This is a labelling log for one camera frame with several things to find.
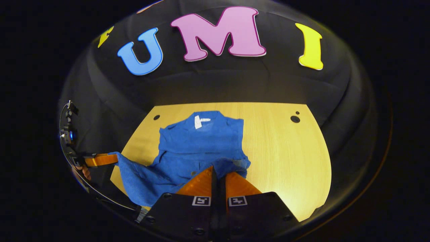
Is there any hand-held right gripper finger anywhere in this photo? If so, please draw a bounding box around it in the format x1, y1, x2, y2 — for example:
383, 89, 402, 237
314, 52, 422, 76
139, 165, 217, 242
217, 171, 300, 242

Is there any blue shirt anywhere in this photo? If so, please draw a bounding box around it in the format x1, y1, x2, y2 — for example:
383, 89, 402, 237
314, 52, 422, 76
108, 111, 252, 207

